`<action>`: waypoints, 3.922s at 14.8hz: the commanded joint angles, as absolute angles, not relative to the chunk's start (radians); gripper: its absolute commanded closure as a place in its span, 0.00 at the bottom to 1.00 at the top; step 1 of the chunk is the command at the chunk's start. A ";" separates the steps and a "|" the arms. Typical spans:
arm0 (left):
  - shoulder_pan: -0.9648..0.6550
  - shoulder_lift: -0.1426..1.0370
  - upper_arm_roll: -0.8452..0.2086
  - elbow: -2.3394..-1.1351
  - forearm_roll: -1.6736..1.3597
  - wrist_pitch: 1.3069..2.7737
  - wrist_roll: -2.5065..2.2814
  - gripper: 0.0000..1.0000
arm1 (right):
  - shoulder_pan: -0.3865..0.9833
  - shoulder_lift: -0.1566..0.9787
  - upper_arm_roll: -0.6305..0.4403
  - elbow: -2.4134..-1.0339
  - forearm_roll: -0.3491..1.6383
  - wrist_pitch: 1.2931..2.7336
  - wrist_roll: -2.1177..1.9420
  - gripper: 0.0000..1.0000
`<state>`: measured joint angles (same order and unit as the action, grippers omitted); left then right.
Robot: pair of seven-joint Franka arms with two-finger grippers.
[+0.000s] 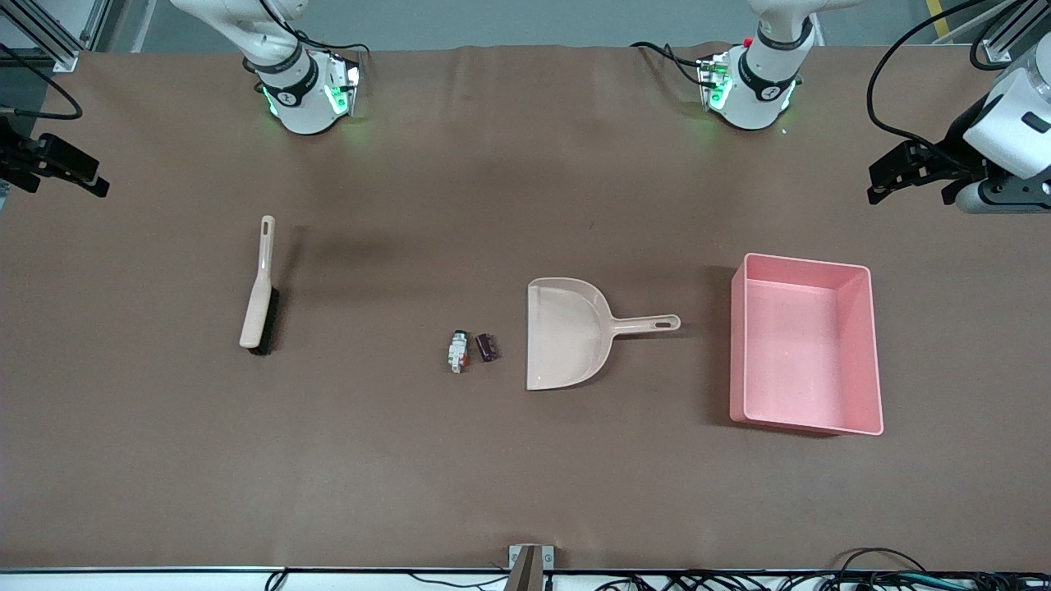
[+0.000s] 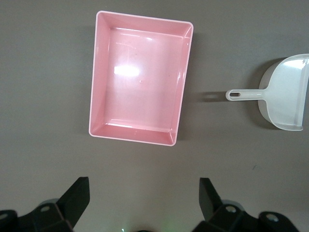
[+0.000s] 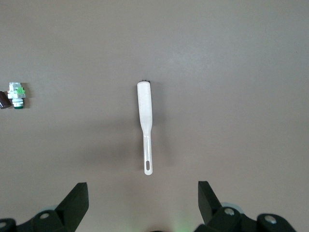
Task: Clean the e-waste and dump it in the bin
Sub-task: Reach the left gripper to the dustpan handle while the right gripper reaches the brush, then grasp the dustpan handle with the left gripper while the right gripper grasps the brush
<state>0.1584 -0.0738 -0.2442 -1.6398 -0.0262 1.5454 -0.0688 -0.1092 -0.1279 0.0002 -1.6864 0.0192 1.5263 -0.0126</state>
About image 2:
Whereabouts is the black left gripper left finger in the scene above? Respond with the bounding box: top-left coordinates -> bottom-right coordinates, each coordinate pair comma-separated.
0,176 -> 90,232

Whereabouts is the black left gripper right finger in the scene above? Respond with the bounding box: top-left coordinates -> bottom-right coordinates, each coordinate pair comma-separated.
193,178 -> 299,232

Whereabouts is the beige plastic dustpan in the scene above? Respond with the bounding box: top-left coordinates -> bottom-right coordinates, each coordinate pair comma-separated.
225,53 -> 309,131

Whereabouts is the pink plastic bin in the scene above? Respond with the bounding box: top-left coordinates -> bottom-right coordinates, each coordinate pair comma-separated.
88,10 -> 195,147

